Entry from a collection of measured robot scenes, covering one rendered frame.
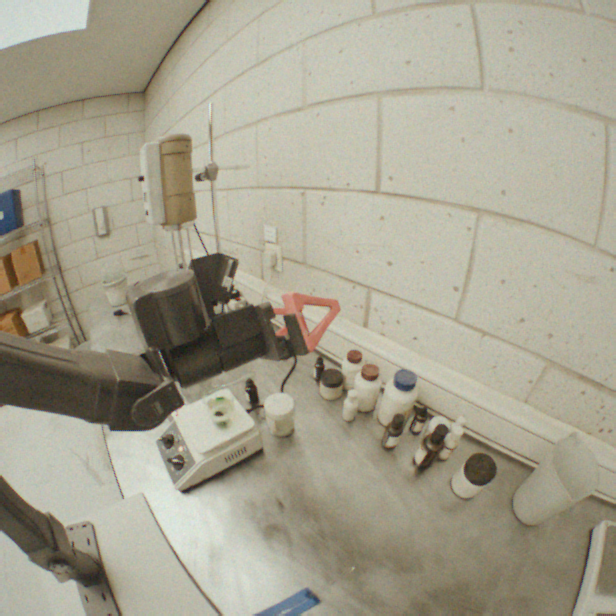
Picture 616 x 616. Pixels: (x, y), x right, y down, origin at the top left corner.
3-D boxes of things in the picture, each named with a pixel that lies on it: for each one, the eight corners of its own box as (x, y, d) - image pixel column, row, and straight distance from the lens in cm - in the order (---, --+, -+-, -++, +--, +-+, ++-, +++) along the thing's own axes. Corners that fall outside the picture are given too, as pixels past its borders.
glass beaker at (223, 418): (210, 434, 50) (197, 405, 43) (213, 411, 53) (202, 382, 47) (242, 433, 48) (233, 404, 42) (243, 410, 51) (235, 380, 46)
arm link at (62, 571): (45, 511, 50) (22, 522, 52) (60, 562, 45) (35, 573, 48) (69, 528, 54) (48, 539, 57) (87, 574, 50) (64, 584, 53)
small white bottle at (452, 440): (433, 448, 60) (448, 424, 53) (447, 446, 62) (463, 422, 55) (437, 461, 59) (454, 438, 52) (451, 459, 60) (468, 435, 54)
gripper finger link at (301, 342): (309, 286, 36) (249, 307, 32) (340, 275, 31) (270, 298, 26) (325, 332, 37) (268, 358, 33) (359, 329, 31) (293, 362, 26)
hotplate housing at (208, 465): (180, 495, 55) (162, 477, 48) (158, 447, 62) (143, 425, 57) (274, 444, 56) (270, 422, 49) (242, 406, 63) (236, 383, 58)
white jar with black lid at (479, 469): (483, 495, 60) (501, 478, 54) (454, 501, 56) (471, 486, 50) (474, 467, 62) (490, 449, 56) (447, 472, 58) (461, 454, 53)
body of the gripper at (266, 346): (247, 310, 37) (198, 327, 36) (274, 299, 28) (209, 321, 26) (262, 352, 38) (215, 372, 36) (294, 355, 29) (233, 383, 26)
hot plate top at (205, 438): (200, 457, 48) (198, 454, 47) (177, 413, 56) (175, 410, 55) (257, 427, 49) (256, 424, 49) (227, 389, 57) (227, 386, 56)
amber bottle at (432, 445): (435, 454, 59) (455, 423, 51) (430, 471, 57) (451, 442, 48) (416, 448, 59) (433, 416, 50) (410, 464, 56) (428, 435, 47)
